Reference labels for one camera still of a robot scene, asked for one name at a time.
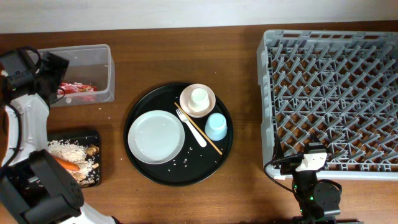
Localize red snack wrapper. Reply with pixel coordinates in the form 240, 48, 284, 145
57, 83, 98, 101

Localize light blue cup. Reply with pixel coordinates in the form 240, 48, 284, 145
205, 113, 228, 141

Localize orange carrot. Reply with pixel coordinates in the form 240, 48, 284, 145
53, 156, 80, 172

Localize brown mushroom piece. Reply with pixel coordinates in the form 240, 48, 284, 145
85, 145, 99, 156

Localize white plastic fork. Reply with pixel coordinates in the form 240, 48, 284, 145
176, 109, 207, 147

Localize white cup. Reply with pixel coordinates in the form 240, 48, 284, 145
188, 88, 210, 113

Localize wooden chopstick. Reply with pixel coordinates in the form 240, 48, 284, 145
174, 102, 223, 155

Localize pink small bowl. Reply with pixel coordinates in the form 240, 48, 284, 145
180, 84, 216, 118

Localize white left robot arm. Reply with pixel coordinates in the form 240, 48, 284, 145
1, 46, 118, 223

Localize grey dishwasher rack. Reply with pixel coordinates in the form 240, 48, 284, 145
257, 30, 397, 180

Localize black rectangular waste tray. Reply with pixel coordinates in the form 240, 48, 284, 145
48, 129, 101, 187

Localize clear plastic bin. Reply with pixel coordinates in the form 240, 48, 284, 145
39, 44, 115, 107

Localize pile of rice scraps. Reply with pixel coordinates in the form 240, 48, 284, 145
48, 140, 100, 187

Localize grey round plate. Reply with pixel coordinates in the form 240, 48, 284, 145
127, 110, 185, 165

